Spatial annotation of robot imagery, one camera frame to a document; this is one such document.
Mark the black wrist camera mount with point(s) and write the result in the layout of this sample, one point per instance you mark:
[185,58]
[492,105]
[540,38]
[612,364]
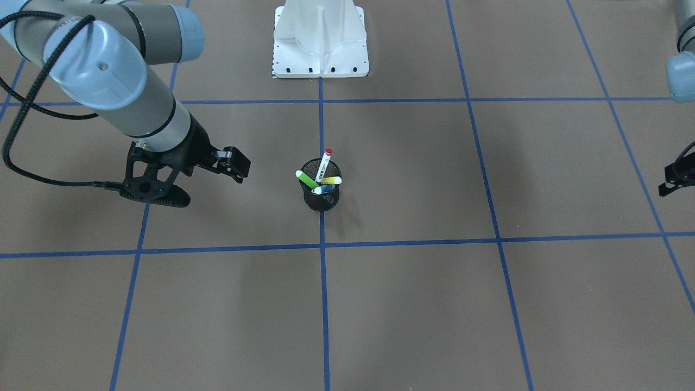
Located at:
[150,177]

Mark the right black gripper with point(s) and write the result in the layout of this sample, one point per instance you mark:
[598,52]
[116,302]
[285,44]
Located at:
[200,147]

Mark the red white marker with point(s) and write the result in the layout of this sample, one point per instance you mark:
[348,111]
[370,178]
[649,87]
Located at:
[323,165]

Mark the black mesh pen cup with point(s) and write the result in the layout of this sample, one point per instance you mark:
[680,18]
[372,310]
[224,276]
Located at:
[322,198]

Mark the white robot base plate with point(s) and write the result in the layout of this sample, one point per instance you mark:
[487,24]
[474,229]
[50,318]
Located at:
[320,39]

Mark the blue highlighter pen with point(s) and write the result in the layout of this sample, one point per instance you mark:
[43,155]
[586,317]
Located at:
[323,189]

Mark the green highlighter pen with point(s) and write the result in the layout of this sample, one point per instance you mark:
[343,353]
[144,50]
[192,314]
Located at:
[306,180]

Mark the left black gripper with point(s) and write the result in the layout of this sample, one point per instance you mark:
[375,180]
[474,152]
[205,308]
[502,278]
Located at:
[678,175]

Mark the yellow highlighter pen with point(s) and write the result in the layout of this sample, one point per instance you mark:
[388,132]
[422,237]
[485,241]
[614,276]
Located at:
[331,180]

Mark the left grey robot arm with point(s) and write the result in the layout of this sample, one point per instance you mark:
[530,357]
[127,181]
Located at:
[680,80]

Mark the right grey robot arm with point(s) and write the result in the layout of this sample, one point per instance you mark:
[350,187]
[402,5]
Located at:
[95,61]

